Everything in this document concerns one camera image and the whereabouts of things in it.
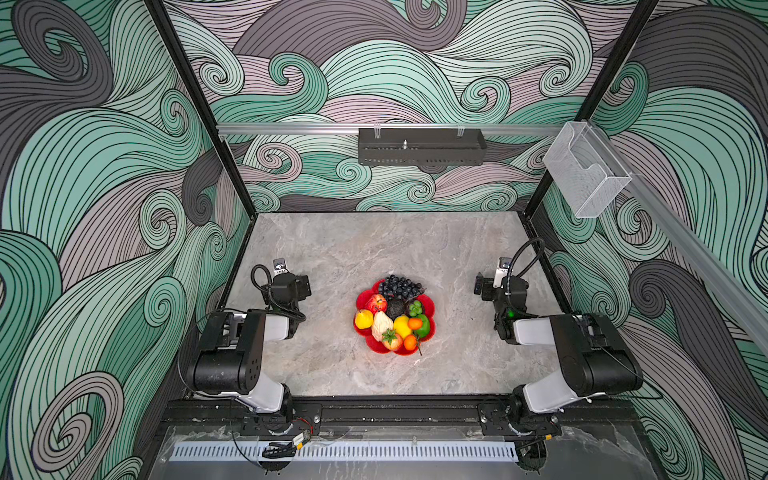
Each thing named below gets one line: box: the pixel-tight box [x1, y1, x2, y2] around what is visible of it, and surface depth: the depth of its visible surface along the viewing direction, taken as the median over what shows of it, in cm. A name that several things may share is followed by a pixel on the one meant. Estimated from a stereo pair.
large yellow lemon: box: [393, 314, 413, 338], surface depth 85 cm
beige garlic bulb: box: [371, 310, 394, 342], surface depth 85 cm
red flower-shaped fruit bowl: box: [354, 279, 436, 355], surface depth 87 cm
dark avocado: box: [386, 299, 405, 321], surface depth 90 cm
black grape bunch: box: [379, 274, 427, 304], surface depth 92 cm
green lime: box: [416, 314, 430, 338], surface depth 85 cm
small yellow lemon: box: [354, 309, 373, 329], surface depth 85 cm
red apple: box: [368, 294, 388, 315], surface depth 89 cm
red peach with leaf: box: [382, 328, 403, 351], surface depth 80 cm
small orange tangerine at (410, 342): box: [404, 334, 417, 351], surface depth 81 cm
